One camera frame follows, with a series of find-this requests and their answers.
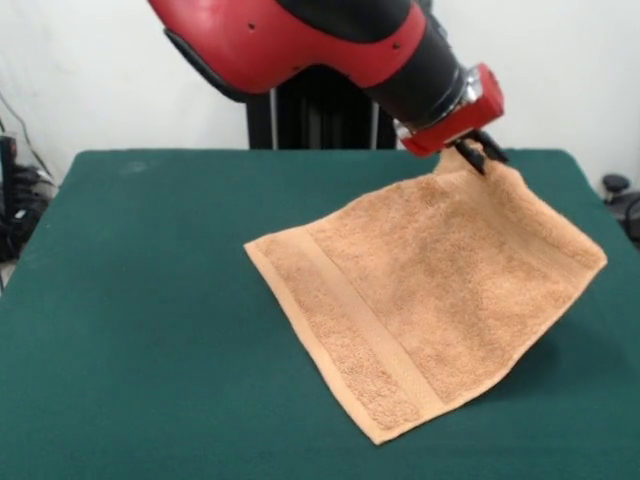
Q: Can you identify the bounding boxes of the black equipment box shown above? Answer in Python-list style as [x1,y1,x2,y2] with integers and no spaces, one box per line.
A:
[0,132,21,226]

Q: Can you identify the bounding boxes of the dark green table cloth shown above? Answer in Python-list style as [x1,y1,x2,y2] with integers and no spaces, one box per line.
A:
[0,147,640,480]

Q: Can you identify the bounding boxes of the black office chair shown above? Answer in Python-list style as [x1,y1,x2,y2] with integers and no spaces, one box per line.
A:
[601,173,640,251]

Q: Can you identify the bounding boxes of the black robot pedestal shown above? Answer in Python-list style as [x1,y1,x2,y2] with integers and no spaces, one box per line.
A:
[242,64,401,151]

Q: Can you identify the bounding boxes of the orange terry towel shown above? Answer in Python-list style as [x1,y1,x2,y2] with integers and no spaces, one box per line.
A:
[243,148,609,446]

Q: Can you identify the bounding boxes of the black cable bundle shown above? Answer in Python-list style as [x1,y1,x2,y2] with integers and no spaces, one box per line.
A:
[0,164,57,264]

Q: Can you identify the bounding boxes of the grey wall cable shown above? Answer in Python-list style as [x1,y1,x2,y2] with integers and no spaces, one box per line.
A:
[0,92,54,181]

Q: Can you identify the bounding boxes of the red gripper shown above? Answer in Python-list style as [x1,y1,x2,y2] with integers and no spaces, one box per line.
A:
[397,62,510,176]

